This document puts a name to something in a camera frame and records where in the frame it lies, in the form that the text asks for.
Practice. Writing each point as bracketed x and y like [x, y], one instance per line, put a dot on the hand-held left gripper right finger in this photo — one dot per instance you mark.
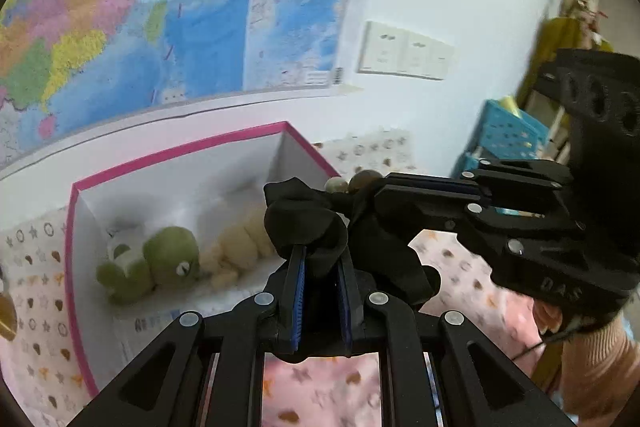
[344, 307]

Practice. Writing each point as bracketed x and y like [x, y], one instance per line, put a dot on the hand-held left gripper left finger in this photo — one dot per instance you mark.
[299, 297]

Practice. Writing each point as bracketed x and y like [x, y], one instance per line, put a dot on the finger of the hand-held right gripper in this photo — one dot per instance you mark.
[425, 182]
[425, 212]

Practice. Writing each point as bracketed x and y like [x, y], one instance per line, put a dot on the black cloth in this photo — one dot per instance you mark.
[310, 222]

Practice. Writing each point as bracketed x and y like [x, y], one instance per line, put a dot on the beige plush toy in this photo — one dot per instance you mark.
[235, 247]

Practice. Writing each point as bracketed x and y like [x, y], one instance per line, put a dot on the green frog plush toy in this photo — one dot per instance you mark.
[165, 257]

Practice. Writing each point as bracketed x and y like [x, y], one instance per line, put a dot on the pink cardboard box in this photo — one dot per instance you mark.
[200, 172]

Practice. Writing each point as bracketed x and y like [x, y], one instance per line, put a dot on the person's right forearm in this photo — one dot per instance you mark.
[600, 372]

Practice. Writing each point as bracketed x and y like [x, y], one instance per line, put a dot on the person's right hand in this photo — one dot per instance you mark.
[550, 317]

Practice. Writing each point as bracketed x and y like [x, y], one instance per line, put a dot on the brown beads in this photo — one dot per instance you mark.
[360, 181]

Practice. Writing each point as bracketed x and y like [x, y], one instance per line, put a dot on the white shelf rack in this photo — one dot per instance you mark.
[555, 127]

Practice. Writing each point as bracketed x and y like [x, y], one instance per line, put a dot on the pink printed blanket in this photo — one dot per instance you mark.
[310, 387]

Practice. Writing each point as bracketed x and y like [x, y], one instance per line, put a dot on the yellow hanging garment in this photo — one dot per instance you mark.
[555, 52]

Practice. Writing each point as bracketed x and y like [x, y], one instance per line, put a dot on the wooden coat rack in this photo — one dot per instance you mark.
[587, 2]

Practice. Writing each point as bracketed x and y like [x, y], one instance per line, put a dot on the gold travel tumbler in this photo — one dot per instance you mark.
[6, 312]

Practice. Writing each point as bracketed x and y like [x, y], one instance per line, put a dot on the white wall switch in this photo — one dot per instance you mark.
[442, 59]

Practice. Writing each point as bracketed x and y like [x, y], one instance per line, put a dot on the white wall socket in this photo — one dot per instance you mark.
[382, 47]
[419, 54]

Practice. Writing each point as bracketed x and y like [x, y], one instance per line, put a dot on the colourful wall map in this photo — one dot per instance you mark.
[125, 7]

